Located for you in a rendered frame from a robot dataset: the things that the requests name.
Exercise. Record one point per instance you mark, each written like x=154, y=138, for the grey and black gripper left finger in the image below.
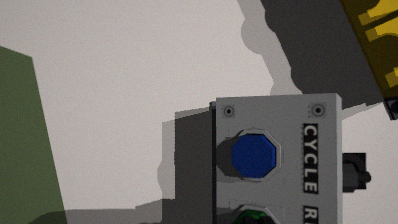
x=249, y=220

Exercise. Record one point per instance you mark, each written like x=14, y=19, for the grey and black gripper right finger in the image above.
x=265, y=220

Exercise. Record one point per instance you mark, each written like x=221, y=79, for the grey button housing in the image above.
x=281, y=156

